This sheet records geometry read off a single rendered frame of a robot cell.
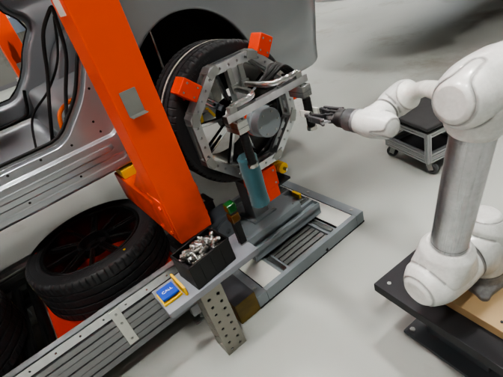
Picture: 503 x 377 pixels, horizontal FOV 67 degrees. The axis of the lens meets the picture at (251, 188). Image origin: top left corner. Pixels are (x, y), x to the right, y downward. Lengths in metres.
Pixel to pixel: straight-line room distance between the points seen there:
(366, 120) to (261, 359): 1.09
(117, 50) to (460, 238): 1.17
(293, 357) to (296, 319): 0.19
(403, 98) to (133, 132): 0.96
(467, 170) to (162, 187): 1.03
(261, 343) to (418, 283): 0.86
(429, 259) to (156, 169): 0.97
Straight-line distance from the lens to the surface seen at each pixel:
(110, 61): 1.37
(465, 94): 0.85
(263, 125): 1.59
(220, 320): 1.70
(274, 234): 2.11
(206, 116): 2.26
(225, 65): 1.63
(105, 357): 1.89
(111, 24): 1.38
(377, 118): 1.40
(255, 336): 1.88
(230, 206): 1.50
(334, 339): 1.79
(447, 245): 1.18
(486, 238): 1.35
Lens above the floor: 1.46
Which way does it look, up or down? 31 degrees down
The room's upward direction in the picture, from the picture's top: 18 degrees counter-clockwise
